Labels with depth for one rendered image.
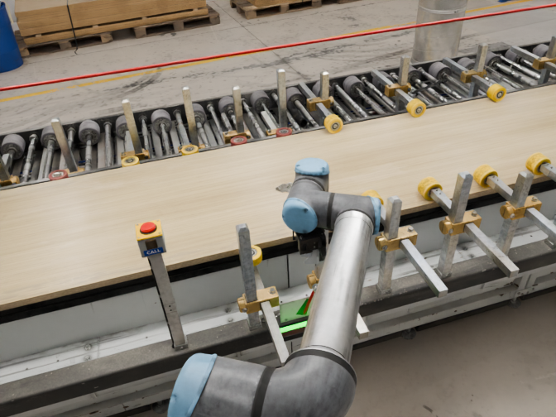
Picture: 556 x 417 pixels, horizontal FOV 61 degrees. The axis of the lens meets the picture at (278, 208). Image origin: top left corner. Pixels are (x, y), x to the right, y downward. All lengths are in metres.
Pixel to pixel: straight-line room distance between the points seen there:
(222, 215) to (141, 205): 0.35
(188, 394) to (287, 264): 1.19
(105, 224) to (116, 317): 0.36
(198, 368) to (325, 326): 0.22
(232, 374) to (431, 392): 1.81
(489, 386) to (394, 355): 0.44
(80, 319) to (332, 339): 1.25
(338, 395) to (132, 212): 1.42
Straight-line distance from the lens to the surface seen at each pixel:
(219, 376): 0.72
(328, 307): 0.84
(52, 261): 1.89
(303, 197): 1.15
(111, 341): 1.92
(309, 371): 0.72
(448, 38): 5.50
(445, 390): 2.48
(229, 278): 1.82
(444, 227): 1.76
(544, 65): 3.25
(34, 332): 1.93
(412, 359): 2.54
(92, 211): 2.06
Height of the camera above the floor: 2.05
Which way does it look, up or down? 38 degrees down
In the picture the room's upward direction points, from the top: 4 degrees counter-clockwise
